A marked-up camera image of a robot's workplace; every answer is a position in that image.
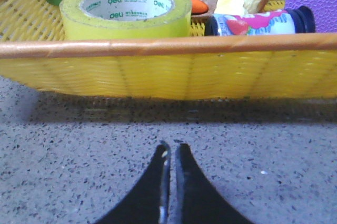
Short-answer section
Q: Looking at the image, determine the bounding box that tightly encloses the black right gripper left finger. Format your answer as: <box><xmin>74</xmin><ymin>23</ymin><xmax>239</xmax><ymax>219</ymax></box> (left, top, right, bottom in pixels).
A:
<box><xmin>97</xmin><ymin>141</ymin><xmax>171</xmax><ymax>224</ymax></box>

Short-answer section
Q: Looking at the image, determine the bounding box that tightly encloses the yellow tape roll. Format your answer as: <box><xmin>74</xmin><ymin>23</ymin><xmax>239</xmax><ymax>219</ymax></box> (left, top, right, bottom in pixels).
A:
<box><xmin>60</xmin><ymin>0</ymin><xmax>192</xmax><ymax>40</ymax></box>

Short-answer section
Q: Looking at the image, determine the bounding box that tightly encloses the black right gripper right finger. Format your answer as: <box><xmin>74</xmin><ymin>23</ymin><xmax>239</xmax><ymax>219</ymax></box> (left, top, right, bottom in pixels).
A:
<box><xmin>176</xmin><ymin>143</ymin><xmax>251</xmax><ymax>223</ymax></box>

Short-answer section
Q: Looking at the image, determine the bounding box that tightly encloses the strawberry label bottle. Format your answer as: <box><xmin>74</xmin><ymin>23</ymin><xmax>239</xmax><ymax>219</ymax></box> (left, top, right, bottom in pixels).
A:
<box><xmin>204</xmin><ymin>6</ymin><xmax>316</xmax><ymax>36</ymax></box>

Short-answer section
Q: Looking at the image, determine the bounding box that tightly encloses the yellow woven basket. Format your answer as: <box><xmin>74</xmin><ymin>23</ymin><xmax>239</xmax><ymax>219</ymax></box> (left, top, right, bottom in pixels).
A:
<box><xmin>1</xmin><ymin>0</ymin><xmax>336</xmax><ymax>100</ymax></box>

